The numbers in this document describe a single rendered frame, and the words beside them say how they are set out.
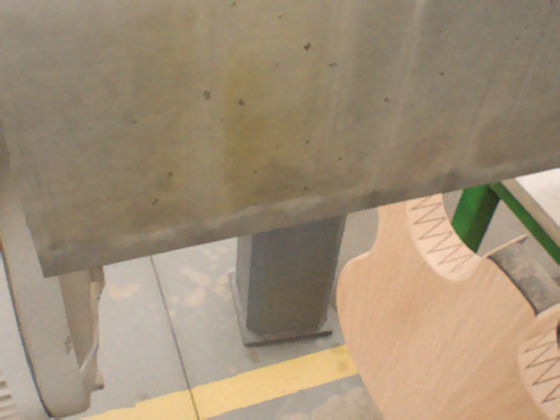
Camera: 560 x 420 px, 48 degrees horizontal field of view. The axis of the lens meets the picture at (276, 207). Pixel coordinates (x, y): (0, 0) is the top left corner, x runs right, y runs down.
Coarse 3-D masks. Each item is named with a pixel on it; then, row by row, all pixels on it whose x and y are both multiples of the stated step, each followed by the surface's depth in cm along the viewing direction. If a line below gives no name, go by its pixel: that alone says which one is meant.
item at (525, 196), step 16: (528, 176) 108; (544, 176) 108; (496, 192) 114; (512, 192) 108; (528, 192) 105; (544, 192) 105; (512, 208) 111; (528, 208) 105; (544, 208) 102; (528, 224) 108; (544, 224) 102; (544, 240) 105
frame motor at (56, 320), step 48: (0, 144) 36; (0, 192) 35; (0, 240) 35; (0, 288) 35; (48, 288) 36; (96, 288) 44; (0, 336) 35; (48, 336) 36; (96, 336) 41; (0, 384) 38; (48, 384) 38; (96, 384) 47
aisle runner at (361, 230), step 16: (448, 192) 244; (448, 208) 237; (496, 208) 239; (352, 224) 227; (368, 224) 228; (496, 224) 233; (512, 224) 234; (352, 240) 222; (368, 240) 222; (496, 240) 227; (528, 240) 228; (352, 256) 216; (480, 256) 221; (544, 256) 223; (336, 272) 211
